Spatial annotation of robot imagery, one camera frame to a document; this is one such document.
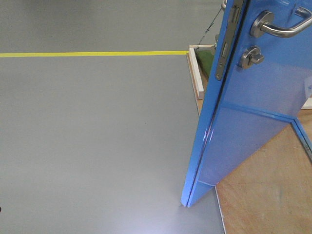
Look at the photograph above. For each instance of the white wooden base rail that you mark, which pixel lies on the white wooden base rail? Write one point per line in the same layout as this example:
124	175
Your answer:
199	77

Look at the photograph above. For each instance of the steel latch faceplate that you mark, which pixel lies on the steel latch faceplate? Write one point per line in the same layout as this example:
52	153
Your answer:
234	8

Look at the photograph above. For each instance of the steel thumb-turn lock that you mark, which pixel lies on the steel thumb-turn lock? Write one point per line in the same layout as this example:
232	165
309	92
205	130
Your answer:
252	56

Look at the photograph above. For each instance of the left green sandbag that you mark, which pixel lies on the left green sandbag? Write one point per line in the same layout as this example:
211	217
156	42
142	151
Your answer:
205	59

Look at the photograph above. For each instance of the plywood base platform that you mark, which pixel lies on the plywood base platform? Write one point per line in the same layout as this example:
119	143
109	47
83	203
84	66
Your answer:
267	183

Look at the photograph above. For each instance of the blue door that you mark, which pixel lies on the blue door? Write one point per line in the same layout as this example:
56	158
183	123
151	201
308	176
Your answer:
248	107

